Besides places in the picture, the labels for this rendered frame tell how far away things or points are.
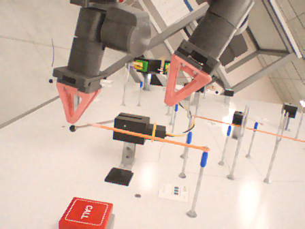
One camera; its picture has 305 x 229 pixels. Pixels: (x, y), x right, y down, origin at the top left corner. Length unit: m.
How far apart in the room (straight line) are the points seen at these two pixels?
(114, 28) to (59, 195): 0.26
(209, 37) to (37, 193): 0.34
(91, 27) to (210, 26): 0.19
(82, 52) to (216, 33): 0.21
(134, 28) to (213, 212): 0.29
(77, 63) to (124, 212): 0.25
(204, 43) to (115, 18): 0.14
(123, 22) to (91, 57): 0.08
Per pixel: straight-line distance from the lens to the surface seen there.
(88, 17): 0.45
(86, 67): 0.45
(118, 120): 0.45
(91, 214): 0.31
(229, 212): 0.42
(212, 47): 0.41
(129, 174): 0.44
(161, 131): 0.45
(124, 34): 0.40
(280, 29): 1.53
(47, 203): 0.39
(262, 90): 8.37
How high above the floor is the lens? 1.28
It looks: 11 degrees down
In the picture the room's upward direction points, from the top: 59 degrees clockwise
